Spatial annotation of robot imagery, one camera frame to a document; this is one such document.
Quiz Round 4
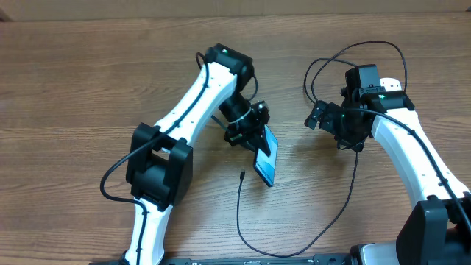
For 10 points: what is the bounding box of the blue Galaxy smartphone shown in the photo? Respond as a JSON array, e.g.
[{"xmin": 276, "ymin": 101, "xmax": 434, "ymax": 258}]
[{"xmin": 253, "ymin": 125, "xmax": 278, "ymax": 187}]

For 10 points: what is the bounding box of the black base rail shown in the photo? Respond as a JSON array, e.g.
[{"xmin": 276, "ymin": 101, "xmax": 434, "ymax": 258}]
[{"xmin": 88, "ymin": 252, "xmax": 354, "ymax": 265}]

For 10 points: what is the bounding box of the white power strip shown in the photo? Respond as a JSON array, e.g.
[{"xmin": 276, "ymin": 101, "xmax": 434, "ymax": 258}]
[{"xmin": 380, "ymin": 77, "xmax": 402, "ymax": 92}]

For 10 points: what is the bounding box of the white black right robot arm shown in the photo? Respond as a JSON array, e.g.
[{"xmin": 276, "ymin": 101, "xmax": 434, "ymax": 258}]
[{"xmin": 305, "ymin": 64, "xmax": 470, "ymax": 264}]

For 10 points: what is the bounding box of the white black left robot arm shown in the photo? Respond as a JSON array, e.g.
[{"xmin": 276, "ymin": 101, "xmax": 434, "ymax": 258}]
[{"xmin": 118, "ymin": 43, "xmax": 278, "ymax": 264}]

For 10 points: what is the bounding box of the black USB charging cable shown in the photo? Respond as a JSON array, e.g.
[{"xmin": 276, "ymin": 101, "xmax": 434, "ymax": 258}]
[{"xmin": 236, "ymin": 40, "xmax": 408, "ymax": 258}]

